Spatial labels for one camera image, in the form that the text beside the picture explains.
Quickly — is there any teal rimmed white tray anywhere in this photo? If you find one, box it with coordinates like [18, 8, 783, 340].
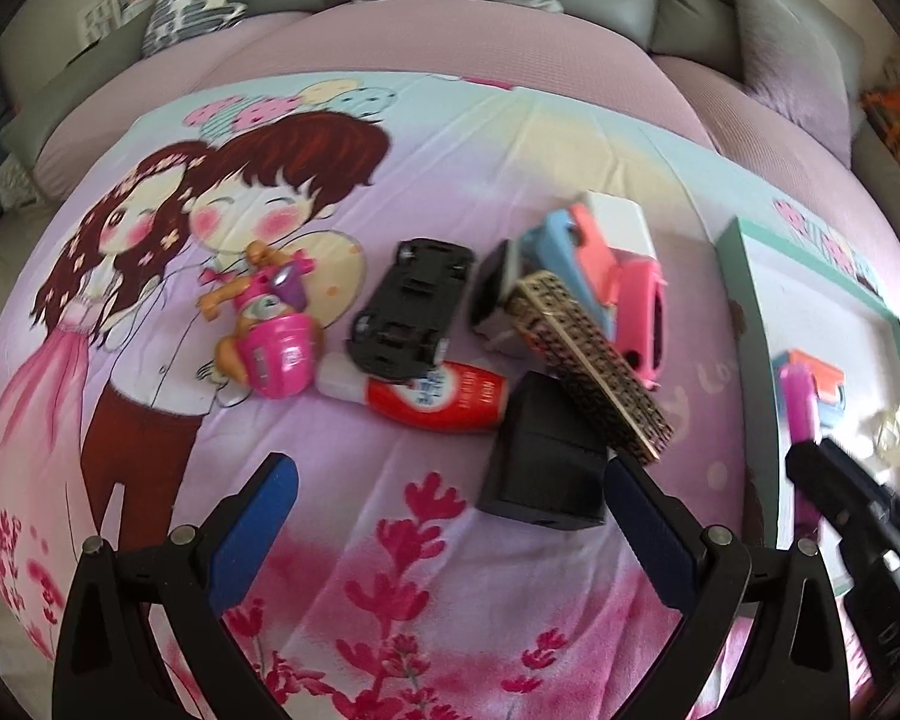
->
[717, 218, 900, 546]

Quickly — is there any white charger plug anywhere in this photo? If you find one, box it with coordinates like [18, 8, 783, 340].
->
[580, 190, 656, 259]

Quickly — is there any black box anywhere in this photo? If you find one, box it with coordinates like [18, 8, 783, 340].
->
[476, 372, 610, 532]

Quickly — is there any pink puppy toy figure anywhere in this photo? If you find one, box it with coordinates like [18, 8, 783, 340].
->
[198, 241, 323, 400]

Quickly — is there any pink seat cover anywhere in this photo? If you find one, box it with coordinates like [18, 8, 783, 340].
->
[30, 0, 712, 202]
[655, 55, 900, 296]

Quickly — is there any cartoon print cloth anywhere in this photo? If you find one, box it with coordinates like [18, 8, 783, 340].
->
[0, 73, 814, 718]

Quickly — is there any grey purple pillow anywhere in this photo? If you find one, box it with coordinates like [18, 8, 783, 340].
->
[735, 0, 852, 167]

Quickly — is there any magenta lighter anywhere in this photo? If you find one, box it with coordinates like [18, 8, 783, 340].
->
[779, 362, 820, 543]

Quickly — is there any cream hair claw clip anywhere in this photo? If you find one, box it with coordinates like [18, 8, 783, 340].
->
[866, 402, 900, 468]

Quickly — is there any pink seat cover left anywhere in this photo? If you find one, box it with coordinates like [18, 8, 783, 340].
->
[30, 0, 712, 202]

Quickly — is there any gold patterned lighter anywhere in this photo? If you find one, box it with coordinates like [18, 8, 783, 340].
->
[505, 270, 674, 465]

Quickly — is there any red white tube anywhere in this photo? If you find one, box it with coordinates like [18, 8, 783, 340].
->
[315, 353, 509, 434]

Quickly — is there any pink seat cover right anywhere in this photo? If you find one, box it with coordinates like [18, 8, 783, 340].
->
[655, 55, 900, 296]

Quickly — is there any black toy car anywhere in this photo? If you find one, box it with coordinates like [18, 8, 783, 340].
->
[346, 238, 475, 383]

